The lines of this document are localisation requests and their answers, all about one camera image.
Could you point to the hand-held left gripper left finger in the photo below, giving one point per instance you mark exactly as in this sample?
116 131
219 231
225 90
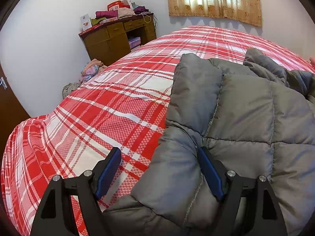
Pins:
108 173

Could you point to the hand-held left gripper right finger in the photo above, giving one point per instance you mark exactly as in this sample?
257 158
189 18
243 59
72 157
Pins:
210 174

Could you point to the grey puffer jacket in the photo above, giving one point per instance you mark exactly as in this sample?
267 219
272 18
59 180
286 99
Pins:
246 108

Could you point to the pile of colourful clothes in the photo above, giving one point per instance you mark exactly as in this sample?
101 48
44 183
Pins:
91 70

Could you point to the bed with red plaid sheet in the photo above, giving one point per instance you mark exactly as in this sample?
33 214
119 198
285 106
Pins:
98 118

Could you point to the grey patterned bundle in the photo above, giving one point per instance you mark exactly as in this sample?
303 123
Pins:
70 89

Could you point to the brown wooden door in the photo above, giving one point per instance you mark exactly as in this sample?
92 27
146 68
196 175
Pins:
9 113

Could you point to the brown wooden desk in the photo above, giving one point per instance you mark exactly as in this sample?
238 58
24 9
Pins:
113 36

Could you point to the white printed card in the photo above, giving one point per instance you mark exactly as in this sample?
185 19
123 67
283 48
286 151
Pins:
85 22

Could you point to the pink pillow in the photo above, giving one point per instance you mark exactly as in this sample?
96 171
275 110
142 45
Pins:
312 61

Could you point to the green folded cloth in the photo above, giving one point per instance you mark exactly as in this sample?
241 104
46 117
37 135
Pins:
98 21

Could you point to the flat pink box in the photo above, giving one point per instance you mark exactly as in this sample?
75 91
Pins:
109 20

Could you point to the maroon folded cloth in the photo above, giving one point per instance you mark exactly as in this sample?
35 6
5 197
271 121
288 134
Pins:
106 14

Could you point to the purple folded cloth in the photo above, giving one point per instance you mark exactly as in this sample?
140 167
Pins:
140 9

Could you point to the red cardboard box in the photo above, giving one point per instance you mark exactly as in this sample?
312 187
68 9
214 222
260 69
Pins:
117 5

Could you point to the beige patterned curtain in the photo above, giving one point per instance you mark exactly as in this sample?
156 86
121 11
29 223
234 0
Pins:
214 0

